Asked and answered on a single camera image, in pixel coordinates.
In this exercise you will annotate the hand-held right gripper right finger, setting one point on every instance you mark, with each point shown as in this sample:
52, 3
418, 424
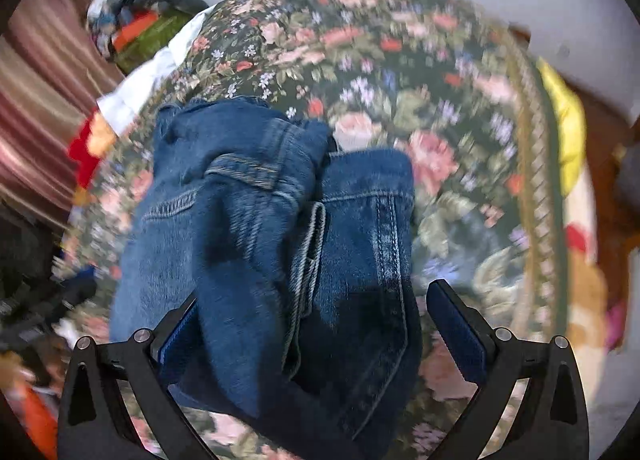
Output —
457, 330

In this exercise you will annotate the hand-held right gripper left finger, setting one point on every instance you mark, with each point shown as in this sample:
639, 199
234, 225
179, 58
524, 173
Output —
170, 345

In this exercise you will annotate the blue denim jacket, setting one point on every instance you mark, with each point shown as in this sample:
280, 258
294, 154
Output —
240, 250

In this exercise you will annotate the person's left forearm orange sleeve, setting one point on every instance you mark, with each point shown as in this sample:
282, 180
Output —
37, 420

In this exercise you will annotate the pile of mixed clothes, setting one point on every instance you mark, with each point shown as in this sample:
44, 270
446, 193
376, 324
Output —
145, 14

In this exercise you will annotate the beige patterned blanket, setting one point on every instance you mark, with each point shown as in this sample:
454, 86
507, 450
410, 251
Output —
585, 290

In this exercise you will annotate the red cloth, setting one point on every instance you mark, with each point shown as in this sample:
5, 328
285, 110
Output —
90, 149

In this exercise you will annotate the striped maroon curtain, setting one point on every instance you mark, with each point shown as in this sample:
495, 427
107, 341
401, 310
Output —
45, 104

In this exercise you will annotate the yellow cloth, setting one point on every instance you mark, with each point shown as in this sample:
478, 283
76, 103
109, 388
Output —
567, 129

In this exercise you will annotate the white cloth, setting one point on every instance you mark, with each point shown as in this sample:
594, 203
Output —
150, 74

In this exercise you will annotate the dark floral blanket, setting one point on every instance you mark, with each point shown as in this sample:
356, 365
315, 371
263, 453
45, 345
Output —
375, 64

